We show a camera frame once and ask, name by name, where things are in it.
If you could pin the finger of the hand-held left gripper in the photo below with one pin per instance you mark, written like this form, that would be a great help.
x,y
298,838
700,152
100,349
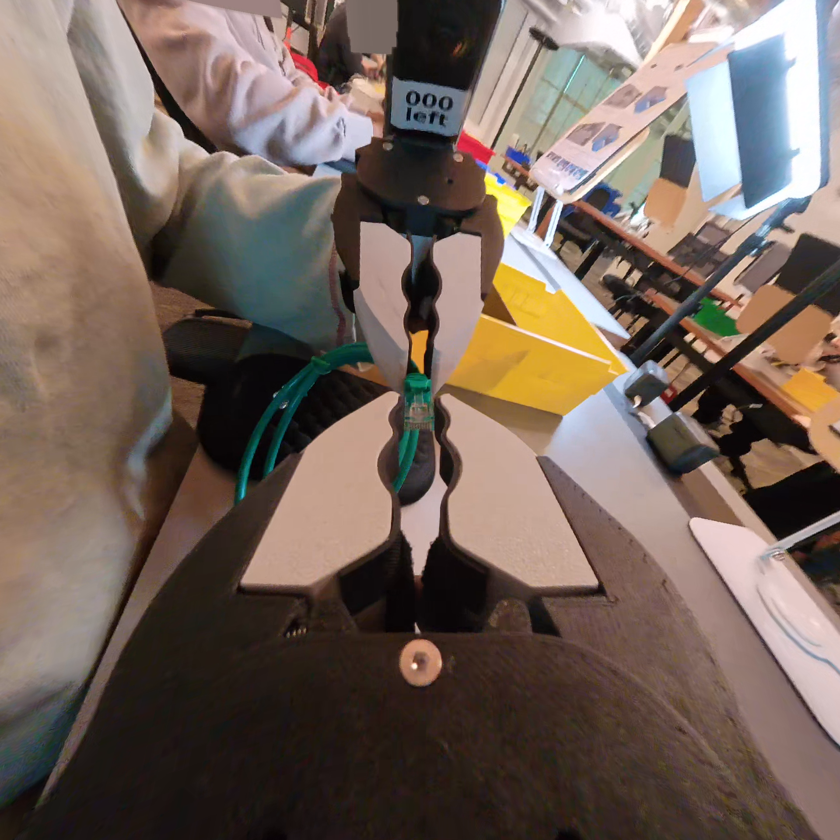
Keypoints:
x,y
463,289
380,295

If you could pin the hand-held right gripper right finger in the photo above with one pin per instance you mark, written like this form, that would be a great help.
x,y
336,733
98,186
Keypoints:
x,y
518,512

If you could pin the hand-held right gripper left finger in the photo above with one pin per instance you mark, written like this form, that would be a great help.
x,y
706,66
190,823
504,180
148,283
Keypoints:
x,y
315,505

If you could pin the yellow storage bin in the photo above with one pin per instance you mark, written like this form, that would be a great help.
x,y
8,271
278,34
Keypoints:
x,y
508,203
525,374

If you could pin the wooden office desk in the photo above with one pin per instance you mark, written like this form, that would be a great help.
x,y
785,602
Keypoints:
x,y
630,233

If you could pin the black bin divider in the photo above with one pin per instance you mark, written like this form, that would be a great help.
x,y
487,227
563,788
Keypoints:
x,y
499,308

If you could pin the red storage bin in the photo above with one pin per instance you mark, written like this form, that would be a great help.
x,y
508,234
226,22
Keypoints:
x,y
476,148

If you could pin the black dimpled wrist pad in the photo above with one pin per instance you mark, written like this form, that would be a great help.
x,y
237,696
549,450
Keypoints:
x,y
220,413

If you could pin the grey charger box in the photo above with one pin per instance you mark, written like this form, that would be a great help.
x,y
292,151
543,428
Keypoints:
x,y
682,443
646,380

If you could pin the black floor lamp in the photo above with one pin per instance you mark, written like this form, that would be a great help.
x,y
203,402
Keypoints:
x,y
543,39

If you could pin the black office chair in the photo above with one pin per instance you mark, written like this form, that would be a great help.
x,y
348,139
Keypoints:
x,y
197,341

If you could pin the white board stand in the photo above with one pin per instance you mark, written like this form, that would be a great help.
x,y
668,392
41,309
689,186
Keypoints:
x,y
741,571

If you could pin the green storage bin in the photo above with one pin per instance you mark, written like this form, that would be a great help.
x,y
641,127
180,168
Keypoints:
x,y
716,318

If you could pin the black light stand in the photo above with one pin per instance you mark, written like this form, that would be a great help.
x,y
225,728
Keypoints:
x,y
722,275

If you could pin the black pole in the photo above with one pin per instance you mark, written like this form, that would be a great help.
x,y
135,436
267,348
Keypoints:
x,y
754,334

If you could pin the yellow box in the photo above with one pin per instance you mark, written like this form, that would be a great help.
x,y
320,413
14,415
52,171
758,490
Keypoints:
x,y
810,390

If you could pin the overhead studio lamp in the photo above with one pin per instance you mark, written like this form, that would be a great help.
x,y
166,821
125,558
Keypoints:
x,y
761,118

